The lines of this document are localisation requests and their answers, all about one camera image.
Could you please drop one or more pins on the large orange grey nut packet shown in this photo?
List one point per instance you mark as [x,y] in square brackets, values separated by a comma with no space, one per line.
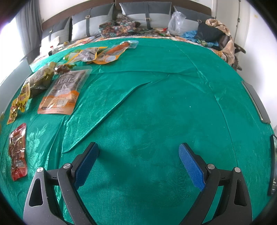
[62,90]

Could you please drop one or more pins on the green bedspread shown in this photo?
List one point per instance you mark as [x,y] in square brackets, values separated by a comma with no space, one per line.
[155,103]

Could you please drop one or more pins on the clear plastic bag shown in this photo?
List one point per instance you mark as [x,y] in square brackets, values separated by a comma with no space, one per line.
[176,23]

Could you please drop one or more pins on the small brown snack packet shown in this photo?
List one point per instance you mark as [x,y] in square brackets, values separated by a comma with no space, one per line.
[62,69]

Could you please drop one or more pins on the black bag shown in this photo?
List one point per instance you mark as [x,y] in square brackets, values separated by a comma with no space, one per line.
[208,32]

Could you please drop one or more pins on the grey curtain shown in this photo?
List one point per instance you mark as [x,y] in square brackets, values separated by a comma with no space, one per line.
[29,30]

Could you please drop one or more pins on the red meat snack packet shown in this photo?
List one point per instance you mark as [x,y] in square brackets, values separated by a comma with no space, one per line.
[18,151]

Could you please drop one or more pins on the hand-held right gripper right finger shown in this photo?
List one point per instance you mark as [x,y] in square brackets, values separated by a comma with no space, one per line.
[192,166]

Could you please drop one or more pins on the blue cloth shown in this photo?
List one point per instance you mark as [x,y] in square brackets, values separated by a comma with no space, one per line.
[190,34]

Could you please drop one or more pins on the yellow grey snack packet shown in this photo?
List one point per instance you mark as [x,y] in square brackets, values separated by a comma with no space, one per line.
[87,55]

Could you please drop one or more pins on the orange snack packet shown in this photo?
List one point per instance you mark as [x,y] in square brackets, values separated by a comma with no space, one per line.
[110,54]

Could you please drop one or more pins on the large grey side board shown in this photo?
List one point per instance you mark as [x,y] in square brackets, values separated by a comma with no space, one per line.
[15,73]

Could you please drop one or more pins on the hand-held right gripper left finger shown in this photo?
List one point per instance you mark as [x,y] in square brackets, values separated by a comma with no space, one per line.
[85,166]

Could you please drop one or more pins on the dark olive vegetable packet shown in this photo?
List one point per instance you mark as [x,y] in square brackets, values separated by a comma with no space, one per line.
[39,81]

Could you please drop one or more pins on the clear orange sausage packet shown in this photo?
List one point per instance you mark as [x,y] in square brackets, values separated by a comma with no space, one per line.
[128,44]

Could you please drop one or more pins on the green cornered snack packet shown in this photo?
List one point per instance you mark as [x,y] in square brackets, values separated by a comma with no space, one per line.
[68,58]

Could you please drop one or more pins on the beige printed cloth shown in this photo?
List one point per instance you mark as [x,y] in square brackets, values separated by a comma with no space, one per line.
[227,43]

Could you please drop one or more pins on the dark grey side board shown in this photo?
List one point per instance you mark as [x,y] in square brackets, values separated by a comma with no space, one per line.
[273,164]

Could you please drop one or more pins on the dark floral cloth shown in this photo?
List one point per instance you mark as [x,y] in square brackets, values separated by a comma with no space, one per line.
[119,27]

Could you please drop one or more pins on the narrow grey side board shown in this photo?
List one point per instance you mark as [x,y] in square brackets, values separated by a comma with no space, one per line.
[256,101]

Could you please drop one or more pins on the floral bedsheet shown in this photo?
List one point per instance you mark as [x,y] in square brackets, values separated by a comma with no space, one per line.
[95,39]

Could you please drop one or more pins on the white box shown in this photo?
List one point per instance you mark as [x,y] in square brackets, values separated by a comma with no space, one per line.
[49,44]

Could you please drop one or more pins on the dark brown chair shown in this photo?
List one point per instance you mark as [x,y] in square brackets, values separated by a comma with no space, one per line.
[238,52]

